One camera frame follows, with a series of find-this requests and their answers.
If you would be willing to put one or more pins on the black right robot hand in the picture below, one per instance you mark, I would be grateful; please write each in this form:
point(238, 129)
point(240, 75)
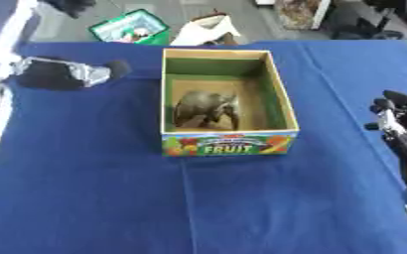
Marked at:
point(402, 132)

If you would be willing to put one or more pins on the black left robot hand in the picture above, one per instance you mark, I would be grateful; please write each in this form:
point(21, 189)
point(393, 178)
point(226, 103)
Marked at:
point(50, 76)

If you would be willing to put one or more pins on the green printed box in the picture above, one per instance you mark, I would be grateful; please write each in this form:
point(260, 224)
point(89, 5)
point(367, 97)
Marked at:
point(133, 29)

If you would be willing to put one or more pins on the cardboard box with green inside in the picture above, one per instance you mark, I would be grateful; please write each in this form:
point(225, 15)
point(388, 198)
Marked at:
point(227, 102)

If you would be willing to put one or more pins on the black office chair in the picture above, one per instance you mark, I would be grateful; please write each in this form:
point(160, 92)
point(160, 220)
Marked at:
point(369, 23)

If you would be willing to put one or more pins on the grey elephant soft toy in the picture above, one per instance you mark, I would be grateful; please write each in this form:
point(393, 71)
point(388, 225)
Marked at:
point(207, 109)

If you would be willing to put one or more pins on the white and brown bag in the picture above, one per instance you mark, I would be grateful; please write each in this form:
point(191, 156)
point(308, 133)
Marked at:
point(207, 30)

